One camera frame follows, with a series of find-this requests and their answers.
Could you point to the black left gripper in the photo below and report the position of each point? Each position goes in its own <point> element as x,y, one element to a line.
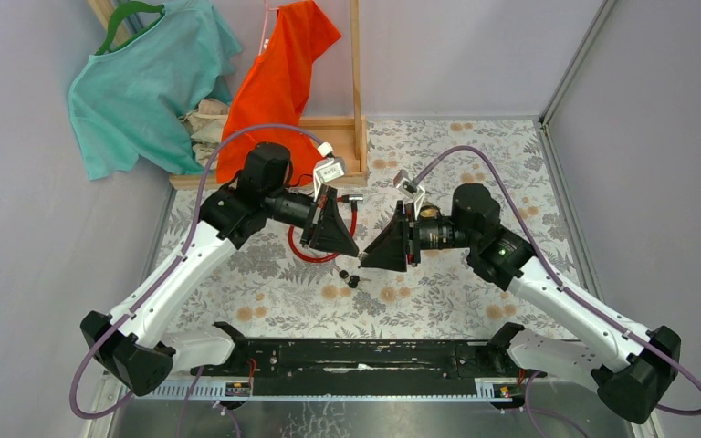
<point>329,232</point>

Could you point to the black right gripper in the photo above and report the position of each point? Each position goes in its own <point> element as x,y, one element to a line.
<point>401,237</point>

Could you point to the brass padlock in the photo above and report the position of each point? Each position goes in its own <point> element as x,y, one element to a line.
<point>429,212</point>

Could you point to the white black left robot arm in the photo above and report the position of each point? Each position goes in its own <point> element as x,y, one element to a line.
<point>131,340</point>

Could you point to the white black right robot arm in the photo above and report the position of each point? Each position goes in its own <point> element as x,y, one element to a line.
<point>615,357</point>

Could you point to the black headed keys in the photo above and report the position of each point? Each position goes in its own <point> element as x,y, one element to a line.
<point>351,280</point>

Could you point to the floral table mat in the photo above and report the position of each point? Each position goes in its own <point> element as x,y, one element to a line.
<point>265,290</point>

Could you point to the wooden clothes rack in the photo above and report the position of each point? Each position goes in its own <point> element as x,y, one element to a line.
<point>348,135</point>

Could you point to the orange shirt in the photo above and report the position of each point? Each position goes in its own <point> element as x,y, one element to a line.
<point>276,90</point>

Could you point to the beige crumpled cloth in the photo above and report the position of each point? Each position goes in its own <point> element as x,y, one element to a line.
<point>205,125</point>

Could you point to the pink clothes hanger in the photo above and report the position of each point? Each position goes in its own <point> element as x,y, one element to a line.
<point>269,21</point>

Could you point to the teal shirt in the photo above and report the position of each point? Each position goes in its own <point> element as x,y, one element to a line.
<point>125,105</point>

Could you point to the green clothes hanger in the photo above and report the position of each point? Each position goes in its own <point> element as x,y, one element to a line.
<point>124,21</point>

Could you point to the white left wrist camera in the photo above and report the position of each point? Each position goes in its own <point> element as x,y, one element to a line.
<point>325,171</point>

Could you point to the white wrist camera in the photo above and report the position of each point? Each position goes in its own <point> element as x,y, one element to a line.
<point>325,171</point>
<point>408,187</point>

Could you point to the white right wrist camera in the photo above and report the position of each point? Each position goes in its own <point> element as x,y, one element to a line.
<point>408,187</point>

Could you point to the aluminium frame rail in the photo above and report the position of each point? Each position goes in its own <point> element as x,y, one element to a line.
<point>583,50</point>

